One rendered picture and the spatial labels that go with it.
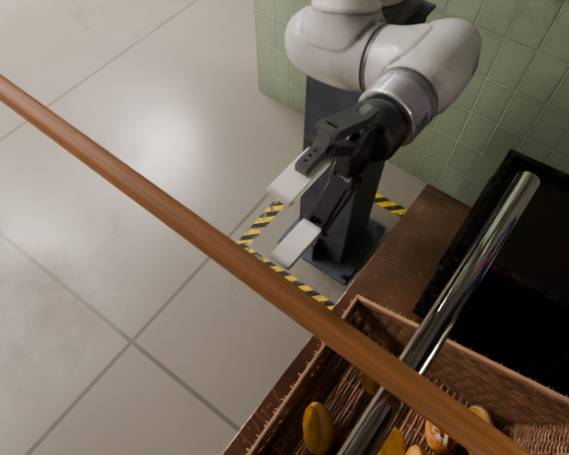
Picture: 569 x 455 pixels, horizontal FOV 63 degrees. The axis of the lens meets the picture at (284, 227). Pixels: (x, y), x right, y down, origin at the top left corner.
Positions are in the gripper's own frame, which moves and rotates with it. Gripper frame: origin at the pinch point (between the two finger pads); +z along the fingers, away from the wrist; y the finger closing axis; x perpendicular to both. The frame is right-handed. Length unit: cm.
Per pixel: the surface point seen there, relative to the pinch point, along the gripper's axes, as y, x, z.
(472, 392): 55, -34, -20
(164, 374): 120, 41, 15
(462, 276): 2.4, -18.3, -8.4
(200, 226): -0.8, 7.0, 6.0
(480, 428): -1.0, -26.0, 5.8
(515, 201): 2.3, -18.6, -21.3
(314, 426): 56, -12, 6
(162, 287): 120, 66, -7
